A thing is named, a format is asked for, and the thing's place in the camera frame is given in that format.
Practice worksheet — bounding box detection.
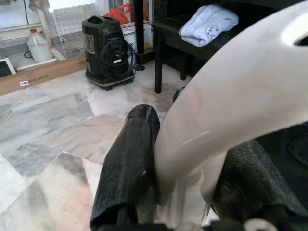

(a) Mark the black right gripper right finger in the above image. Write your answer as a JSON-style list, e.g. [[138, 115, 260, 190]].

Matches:
[[211, 140, 308, 231]]

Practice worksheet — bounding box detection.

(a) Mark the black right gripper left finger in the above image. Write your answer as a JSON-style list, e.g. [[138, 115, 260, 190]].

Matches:
[[89, 104, 161, 231]]

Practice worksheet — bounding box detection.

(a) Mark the black canister vacuum cleaner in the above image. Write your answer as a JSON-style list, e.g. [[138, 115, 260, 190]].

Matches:
[[81, 14, 137, 91]]

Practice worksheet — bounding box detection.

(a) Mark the long brown cardboard box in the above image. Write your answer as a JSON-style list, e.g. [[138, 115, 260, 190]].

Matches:
[[0, 54, 87, 96]]

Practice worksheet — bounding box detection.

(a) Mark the white printed cardboard box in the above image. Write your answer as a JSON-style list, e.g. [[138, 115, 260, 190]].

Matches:
[[119, 20, 154, 52]]

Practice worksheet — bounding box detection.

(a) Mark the black piano bench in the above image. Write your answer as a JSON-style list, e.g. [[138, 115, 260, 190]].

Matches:
[[151, 14, 244, 94]]

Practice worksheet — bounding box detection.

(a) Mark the white jug with red cap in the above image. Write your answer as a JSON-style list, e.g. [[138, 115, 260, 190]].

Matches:
[[26, 28, 53, 63]]

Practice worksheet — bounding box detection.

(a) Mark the red plastic bag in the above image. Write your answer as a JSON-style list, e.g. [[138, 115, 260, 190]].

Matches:
[[103, 2, 133, 25]]

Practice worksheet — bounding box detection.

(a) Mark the light blue folded towel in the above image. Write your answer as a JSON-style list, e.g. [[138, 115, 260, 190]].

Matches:
[[179, 3, 239, 48]]

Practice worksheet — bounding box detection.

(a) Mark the black coiled vacuum cable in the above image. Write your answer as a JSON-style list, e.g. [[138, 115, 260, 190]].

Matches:
[[101, 39, 137, 84]]

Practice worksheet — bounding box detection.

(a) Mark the white wire mesh cage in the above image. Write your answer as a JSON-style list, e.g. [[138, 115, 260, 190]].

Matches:
[[48, 3, 97, 61]]

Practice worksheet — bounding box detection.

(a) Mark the thin black wall cable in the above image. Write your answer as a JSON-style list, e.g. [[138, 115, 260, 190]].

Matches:
[[23, 0, 29, 26]]

